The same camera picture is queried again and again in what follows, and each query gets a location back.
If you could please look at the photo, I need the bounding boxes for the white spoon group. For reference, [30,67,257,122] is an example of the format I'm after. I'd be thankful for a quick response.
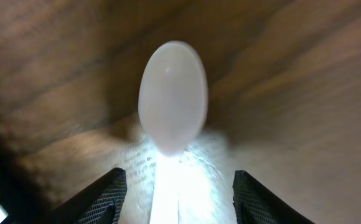
[138,40,209,223]

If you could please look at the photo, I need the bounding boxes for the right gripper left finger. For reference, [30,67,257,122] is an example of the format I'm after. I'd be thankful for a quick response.
[46,168,127,224]

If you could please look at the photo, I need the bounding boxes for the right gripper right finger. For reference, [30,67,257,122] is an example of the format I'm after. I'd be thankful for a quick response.
[232,170,312,224]

